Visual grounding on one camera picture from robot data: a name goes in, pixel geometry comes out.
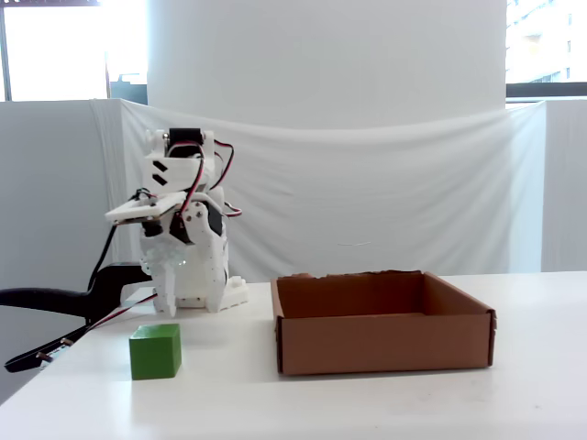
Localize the white cloth backdrop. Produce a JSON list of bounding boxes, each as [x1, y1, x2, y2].
[[89, 98, 548, 281]]

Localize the black camera cable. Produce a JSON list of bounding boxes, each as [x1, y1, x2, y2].
[[86, 222, 120, 299]]

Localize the red black power cable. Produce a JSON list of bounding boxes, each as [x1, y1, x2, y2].
[[45, 292, 160, 355]]

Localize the black table clamp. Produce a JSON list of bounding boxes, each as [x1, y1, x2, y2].
[[0, 261, 152, 373]]

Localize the white round column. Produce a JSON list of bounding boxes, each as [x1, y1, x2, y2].
[[146, 0, 508, 132]]

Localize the white partition panel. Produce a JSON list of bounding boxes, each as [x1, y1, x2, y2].
[[0, 99, 121, 294], [540, 97, 587, 274]]

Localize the brown cardboard box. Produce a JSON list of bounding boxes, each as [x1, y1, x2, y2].
[[270, 269, 498, 378]]

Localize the white fixed gripper finger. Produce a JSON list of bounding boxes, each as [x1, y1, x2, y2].
[[194, 231, 229, 314]]

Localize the white camera mount with board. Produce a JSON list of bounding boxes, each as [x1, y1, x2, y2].
[[104, 188, 187, 226]]

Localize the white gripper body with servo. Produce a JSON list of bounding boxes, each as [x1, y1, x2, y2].
[[139, 194, 216, 258]]

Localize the green cube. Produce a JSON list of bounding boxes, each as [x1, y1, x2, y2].
[[128, 323, 183, 381]]

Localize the white moving gripper finger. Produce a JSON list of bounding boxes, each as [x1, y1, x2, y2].
[[139, 247, 184, 318]]

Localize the bright glass window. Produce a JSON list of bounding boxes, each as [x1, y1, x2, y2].
[[0, 0, 149, 103], [505, 0, 587, 98]]

